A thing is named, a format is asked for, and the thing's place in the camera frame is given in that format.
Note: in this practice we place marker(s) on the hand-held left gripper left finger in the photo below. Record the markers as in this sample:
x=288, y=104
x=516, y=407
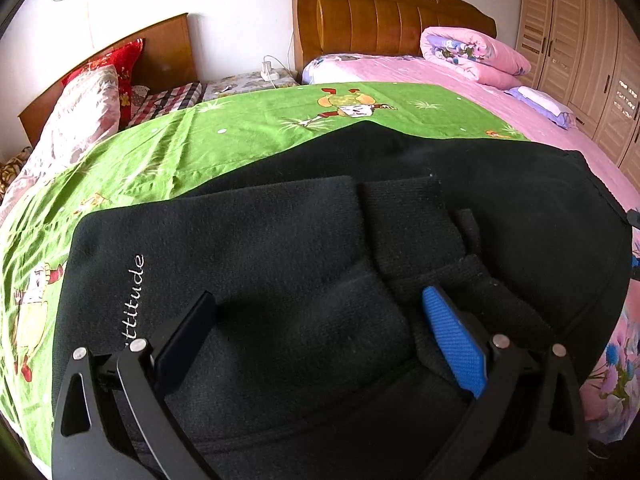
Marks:
x=184, y=347

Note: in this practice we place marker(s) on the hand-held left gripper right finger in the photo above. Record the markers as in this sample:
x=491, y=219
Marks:
x=456, y=347

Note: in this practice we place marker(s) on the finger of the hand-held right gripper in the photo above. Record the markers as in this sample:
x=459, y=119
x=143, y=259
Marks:
x=635, y=216

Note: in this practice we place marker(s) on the black pants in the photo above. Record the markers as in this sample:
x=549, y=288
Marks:
x=300, y=285

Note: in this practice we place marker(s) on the pink floral bed sheet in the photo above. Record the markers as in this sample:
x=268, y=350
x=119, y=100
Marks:
x=565, y=146

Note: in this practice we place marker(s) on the purple pillow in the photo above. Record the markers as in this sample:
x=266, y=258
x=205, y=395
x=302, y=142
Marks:
x=562, y=119

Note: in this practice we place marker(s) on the white folded towel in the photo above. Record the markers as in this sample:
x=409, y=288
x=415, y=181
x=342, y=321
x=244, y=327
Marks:
x=545, y=99

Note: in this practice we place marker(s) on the light wooden wardrobe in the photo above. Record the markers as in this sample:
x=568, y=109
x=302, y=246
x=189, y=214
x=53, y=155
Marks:
x=575, y=35

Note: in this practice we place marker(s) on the green cartoon print bed sheet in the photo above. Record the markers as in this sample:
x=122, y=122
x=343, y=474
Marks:
x=175, y=150

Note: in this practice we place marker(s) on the folded pink cartoon quilt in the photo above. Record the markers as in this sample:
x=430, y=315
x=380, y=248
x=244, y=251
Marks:
x=480, y=55

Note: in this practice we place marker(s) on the brown patterned cloth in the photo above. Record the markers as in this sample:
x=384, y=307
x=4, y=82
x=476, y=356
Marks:
x=12, y=175

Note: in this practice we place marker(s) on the red plaid bed sheet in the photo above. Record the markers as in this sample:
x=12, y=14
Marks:
x=170, y=100

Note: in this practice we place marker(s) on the pink floral quilt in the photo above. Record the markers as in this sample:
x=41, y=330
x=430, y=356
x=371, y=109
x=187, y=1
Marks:
x=75, y=120

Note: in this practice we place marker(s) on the nightstand with floral cloth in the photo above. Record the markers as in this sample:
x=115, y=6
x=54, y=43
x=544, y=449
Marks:
x=240, y=85

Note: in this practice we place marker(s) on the white charger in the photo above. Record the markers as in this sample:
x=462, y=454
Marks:
x=269, y=71

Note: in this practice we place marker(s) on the small wooden headboard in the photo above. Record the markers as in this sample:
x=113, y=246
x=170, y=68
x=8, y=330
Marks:
x=165, y=55

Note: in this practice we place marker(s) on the red pillow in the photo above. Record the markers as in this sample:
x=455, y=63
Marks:
x=115, y=62

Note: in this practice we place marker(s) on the large wooden headboard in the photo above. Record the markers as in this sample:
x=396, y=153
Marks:
x=375, y=15

